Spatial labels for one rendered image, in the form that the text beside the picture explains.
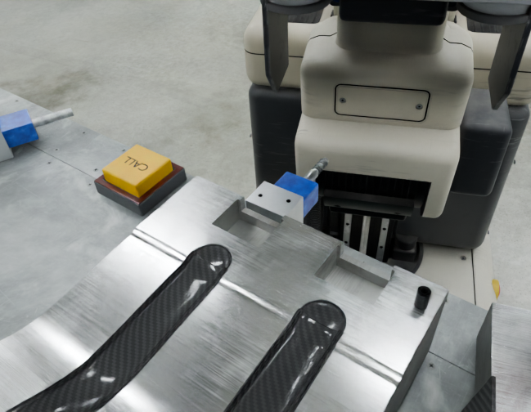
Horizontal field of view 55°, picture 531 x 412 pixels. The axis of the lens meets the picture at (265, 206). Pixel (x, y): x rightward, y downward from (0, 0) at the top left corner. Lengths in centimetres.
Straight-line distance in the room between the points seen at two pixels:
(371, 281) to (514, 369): 12
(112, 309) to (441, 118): 48
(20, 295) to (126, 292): 18
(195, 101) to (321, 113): 164
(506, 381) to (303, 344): 15
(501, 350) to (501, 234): 134
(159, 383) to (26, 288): 25
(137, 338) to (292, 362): 12
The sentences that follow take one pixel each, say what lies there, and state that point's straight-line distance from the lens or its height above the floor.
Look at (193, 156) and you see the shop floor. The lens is 201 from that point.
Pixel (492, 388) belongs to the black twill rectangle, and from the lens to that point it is 41.
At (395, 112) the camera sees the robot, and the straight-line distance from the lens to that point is 71.
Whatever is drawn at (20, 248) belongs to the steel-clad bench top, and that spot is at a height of 80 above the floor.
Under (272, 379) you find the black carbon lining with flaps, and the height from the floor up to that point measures 88.
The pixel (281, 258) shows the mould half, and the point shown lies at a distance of 43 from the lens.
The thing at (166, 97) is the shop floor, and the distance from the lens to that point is 240.
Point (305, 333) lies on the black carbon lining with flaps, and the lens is 39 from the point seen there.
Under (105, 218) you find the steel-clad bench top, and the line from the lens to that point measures 63.
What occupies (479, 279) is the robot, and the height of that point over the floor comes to 28.
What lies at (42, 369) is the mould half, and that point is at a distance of 41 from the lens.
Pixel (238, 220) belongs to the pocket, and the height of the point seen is 86.
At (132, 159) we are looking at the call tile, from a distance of 64.
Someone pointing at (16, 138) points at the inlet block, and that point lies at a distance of 77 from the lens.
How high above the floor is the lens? 122
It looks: 44 degrees down
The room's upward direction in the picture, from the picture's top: 4 degrees counter-clockwise
